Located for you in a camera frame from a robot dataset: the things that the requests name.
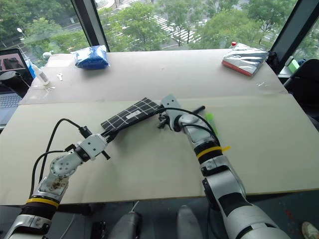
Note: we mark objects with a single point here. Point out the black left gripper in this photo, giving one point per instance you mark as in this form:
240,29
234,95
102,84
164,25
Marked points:
105,143

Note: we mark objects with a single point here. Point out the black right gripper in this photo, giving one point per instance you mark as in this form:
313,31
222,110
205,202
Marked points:
166,120

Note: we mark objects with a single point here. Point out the black grid pattern pouch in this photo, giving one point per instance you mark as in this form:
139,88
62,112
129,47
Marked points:
134,113

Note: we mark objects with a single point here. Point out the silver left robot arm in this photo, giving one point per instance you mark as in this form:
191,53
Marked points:
59,169

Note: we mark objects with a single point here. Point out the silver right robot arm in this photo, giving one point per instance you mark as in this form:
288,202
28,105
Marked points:
224,184

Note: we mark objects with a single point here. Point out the black marker with red tip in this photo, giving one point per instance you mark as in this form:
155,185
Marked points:
200,108

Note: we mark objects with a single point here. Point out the green highlighter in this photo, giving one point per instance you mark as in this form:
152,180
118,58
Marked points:
210,118

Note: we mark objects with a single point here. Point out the dark rounded grey shape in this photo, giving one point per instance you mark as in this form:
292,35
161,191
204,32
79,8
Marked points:
127,224

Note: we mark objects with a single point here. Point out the small white plastic piece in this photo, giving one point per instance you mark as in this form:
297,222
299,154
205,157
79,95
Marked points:
59,76

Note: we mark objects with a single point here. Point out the blue plastic bag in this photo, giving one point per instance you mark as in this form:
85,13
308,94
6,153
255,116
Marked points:
92,57

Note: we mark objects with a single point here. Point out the white spray bottle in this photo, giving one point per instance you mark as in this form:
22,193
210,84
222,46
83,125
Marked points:
41,74

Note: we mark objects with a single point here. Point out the silver foil package red edge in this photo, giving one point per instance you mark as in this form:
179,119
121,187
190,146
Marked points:
244,61

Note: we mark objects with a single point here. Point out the bottle with red cap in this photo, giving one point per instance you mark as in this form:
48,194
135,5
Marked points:
233,44

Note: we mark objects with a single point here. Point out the grey laptop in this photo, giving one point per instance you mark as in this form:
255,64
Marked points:
10,102

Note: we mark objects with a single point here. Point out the clear plastic scrap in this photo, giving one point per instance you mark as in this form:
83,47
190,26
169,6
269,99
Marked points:
262,84

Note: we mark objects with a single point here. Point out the black rounded device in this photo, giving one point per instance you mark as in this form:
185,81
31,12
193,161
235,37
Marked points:
11,76

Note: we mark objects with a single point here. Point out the black clamp object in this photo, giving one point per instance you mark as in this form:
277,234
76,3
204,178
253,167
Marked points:
272,61

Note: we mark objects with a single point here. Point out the green box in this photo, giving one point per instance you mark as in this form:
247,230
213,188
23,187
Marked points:
293,66

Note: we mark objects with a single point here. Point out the black office chair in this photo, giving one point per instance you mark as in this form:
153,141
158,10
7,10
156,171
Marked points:
305,82

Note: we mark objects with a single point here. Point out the white shoe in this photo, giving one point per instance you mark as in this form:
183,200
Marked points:
310,230

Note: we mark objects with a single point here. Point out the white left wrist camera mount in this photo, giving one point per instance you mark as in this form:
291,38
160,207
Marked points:
92,147

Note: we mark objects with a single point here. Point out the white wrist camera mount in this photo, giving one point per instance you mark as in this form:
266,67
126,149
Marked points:
170,103
92,147

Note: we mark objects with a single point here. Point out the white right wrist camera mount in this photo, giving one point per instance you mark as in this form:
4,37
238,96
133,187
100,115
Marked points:
170,103

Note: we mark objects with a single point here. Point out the black window frame post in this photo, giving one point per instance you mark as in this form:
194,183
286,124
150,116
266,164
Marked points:
89,25
291,27

